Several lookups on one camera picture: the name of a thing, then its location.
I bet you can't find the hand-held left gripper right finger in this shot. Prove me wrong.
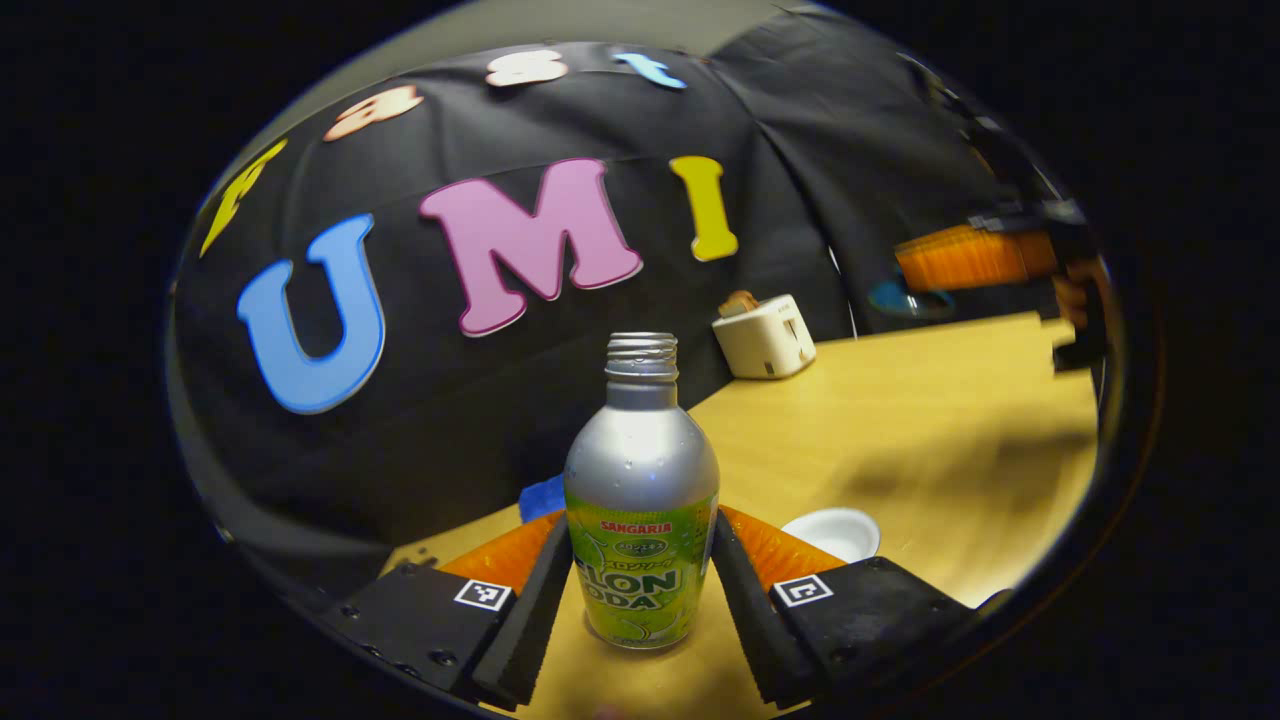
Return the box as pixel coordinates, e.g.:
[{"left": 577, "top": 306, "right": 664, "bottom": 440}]
[{"left": 711, "top": 504, "right": 1012, "bottom": 710}]

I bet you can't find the silver green-label water bottle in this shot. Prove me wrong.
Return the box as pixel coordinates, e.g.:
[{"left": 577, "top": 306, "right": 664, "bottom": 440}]
[{"left": 563, "top": 333, "right": 721, "bottom": 651}]

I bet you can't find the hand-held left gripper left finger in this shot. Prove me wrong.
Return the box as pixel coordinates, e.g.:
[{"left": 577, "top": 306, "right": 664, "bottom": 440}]
[{"left": 334, "top": 510, "right": 572, "bottom": 712}]

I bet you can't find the white and blue teacup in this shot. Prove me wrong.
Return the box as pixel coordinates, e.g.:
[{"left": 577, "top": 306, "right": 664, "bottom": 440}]
[{"left": 780, "top": 507, "right": 882, "bottom": 564}]

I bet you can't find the blue folded towel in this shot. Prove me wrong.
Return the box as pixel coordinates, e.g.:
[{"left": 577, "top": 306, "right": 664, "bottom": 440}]
[{"left": 518, "top": 474, "right": 568, "bottom": 525}]

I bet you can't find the dark blue teacup lid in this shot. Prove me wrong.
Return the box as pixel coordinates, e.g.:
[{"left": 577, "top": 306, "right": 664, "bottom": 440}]
[{"left": 867, "top": 277, "right": 957, "bottom": 322}]

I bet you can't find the cream toaster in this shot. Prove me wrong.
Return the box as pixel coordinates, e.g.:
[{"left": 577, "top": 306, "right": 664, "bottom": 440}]
[{"left": 712, "top": 294, "right": 817, "bottom": 380}]

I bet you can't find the black backdrop cloth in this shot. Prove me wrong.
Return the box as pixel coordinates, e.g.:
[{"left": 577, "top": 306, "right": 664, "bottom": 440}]
[{"left": 170, "top": 5, "right": 1066, "bottom": 601}]

